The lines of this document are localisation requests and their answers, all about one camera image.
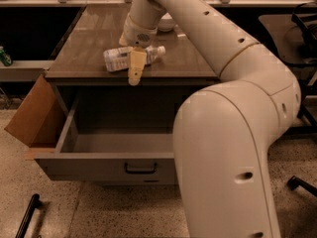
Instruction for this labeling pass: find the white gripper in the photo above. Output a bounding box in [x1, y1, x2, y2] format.
[119, 16, 158, 86]

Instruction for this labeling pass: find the clear plastic water bottle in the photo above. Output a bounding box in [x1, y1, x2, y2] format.
[103, 46, 165, 72]

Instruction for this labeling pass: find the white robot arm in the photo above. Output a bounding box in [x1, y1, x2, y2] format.
[121, 0, 301, 238]

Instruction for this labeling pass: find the grey cabinet with brown top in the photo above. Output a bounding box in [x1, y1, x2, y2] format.
[47, 4, 218, 122]

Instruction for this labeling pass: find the open grey top drawer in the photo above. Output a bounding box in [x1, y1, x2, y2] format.
[35, 87, 183, 185]

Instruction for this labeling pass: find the green bottle on shelf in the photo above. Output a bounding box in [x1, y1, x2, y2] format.
[0, 47, 13, 66]

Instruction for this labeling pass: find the white ceramic bowl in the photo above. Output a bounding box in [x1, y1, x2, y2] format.
[158, 13, 176, 32]

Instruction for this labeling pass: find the grey side shelf left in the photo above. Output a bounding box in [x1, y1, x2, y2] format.
[0, 60, 53, 82]

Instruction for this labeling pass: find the dark chair at right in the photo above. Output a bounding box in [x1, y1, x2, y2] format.
[259, 2, 317, 133]

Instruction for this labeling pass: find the black base leg lower left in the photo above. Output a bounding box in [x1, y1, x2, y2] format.
[15, 193, 41, 238]

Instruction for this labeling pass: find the black base leg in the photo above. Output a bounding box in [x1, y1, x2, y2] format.
[15, 193, 41, 238]
[286, 176, 317, 196]

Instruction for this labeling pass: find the black base leg lower right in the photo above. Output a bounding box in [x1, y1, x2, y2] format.
[286, 176, 317, 196]

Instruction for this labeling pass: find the black drawer handle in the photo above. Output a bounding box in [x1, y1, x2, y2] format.
[124, 163, 158, 175]

